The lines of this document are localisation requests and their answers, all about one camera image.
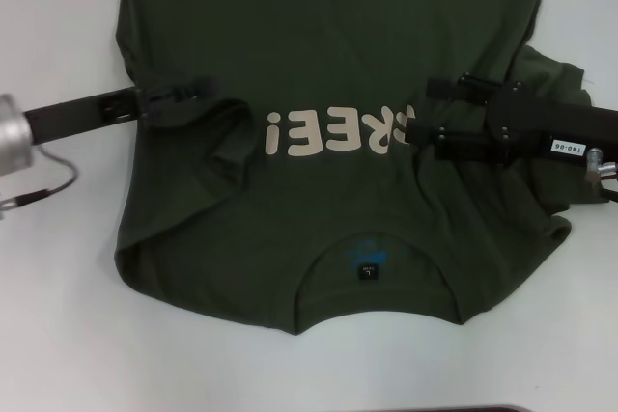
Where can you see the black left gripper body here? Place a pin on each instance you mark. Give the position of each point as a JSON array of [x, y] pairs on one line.
[[77, 115]]

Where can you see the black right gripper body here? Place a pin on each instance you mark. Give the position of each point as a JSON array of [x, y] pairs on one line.
[[545, 127]]

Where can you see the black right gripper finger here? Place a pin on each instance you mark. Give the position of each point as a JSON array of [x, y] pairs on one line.
[[449, 89], [463, 146]]

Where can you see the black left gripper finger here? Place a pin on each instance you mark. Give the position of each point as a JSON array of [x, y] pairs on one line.
[[169, 98]]

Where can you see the dark green printed t-shirt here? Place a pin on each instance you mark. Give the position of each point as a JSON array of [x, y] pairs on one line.
[[309, 35]]

